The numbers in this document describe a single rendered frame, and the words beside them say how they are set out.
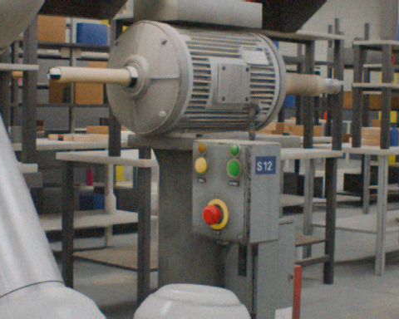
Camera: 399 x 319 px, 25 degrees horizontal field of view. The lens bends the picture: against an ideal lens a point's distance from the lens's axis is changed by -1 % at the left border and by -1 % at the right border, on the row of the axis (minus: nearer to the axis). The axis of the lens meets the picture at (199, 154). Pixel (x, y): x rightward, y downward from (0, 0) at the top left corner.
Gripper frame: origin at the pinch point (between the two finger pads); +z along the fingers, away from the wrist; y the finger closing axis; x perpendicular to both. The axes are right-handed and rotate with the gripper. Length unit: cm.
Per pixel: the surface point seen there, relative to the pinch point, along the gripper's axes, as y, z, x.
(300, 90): 11, 82, 19
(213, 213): 32.4, 23.3, -9.9
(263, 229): 38, 31, -14
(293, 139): 18, 68, 6
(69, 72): 10.2, 7.8, 21.5
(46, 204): -472, 335, 3
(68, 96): -466, 364, 95
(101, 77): 10.1, 16.4, 20.7
